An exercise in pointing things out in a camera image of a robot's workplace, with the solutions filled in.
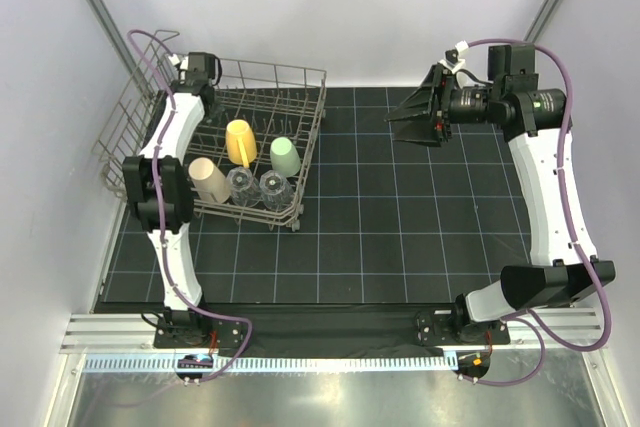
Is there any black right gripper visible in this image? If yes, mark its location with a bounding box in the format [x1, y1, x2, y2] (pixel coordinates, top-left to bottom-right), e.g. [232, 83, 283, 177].
[385, 64, 502, 148]

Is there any light green cup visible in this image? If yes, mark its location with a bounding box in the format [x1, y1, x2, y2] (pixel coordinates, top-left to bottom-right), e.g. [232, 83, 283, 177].
[270, 137, 301, 177]

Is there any large clear faceted glass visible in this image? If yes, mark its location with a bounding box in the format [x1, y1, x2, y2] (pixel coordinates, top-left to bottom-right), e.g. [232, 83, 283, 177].
[259, 170, 294, 212]

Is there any yellow mug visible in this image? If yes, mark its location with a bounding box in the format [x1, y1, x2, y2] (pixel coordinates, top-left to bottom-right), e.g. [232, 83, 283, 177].
[225, 119, 257, 168]

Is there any small clear faceted glass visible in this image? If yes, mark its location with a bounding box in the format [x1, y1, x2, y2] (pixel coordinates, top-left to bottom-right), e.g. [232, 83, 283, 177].
[227, 166, 261, 208]

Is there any beige cup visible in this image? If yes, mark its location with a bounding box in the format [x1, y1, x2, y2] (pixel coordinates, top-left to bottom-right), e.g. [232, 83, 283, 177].
[188, 157, 231, 204]

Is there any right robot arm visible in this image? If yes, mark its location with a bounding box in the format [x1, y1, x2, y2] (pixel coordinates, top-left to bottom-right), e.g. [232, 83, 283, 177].
[385, 39, 615, 352]

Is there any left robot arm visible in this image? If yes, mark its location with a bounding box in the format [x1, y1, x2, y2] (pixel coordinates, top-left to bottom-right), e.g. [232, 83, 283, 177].
[122, 52, 222, 348]

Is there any black gridded mat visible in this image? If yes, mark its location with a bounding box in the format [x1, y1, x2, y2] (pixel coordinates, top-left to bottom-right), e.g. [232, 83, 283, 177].
[92, 86, 557, 304]

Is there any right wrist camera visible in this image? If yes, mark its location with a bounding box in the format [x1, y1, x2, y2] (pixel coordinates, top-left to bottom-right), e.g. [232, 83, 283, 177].
[439, 41, 469, 74]

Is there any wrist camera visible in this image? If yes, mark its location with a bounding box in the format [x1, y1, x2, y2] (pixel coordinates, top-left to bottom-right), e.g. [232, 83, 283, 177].
[439, 41, 469, 74]
[167, 53, 188, 71]

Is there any grey wire dish rack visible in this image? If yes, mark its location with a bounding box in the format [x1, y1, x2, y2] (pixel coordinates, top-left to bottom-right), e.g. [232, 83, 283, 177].
[93, 31, 326, 239]

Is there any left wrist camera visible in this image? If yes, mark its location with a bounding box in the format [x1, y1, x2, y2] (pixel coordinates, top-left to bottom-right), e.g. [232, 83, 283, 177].
[167, 53, 188, 71]

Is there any white cable duct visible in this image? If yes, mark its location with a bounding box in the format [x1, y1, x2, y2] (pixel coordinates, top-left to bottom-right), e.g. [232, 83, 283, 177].
[84, 352, 458, 375]

